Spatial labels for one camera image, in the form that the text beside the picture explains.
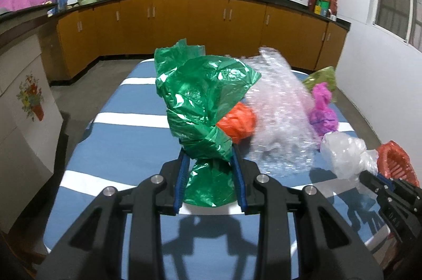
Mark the magenta plastic bag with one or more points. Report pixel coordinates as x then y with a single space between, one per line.
323 118

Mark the yellow-green plastic bag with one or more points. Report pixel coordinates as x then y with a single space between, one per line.
321 75

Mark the white cabinet with flower sticker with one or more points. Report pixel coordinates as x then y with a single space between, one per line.
19 121

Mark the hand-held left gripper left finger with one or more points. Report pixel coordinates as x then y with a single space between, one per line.
181 184

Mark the green plastic bag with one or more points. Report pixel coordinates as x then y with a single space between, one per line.
197 95

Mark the red plastic bag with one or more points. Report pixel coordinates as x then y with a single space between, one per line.
395 161

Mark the wooden lower kitchen cabinets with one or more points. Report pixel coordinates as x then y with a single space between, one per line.
171 26

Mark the clear bubble wrap sheet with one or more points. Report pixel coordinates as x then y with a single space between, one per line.
280 108

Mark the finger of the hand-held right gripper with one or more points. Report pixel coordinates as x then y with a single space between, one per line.
372 182

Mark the blue white striped mat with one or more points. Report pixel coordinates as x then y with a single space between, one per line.
125 148

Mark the orange plastic bag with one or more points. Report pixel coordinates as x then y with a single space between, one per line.
239 121

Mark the clear plastic bag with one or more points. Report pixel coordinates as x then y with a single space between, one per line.
343 151

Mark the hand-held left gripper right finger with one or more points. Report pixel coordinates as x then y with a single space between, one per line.
240 187

